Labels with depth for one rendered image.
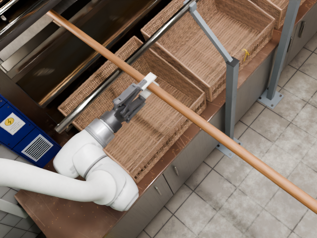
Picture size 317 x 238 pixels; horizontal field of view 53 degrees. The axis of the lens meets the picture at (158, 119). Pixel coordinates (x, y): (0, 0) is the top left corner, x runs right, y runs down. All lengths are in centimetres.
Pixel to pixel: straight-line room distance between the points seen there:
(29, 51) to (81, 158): 59
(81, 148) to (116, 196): 18
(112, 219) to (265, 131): 124
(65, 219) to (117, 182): 79
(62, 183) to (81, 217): 84
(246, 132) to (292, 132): 30
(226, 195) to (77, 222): 98
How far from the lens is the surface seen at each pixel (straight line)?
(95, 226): 165
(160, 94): 108
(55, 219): 174
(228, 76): 151
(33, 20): 118
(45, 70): 153
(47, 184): 84
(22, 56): 143
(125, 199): 97
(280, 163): 227
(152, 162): 162
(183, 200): 217
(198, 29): 206
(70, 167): 103
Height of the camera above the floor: 211
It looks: 61 degrees down
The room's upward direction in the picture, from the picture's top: 21 degrees counter-clockwise
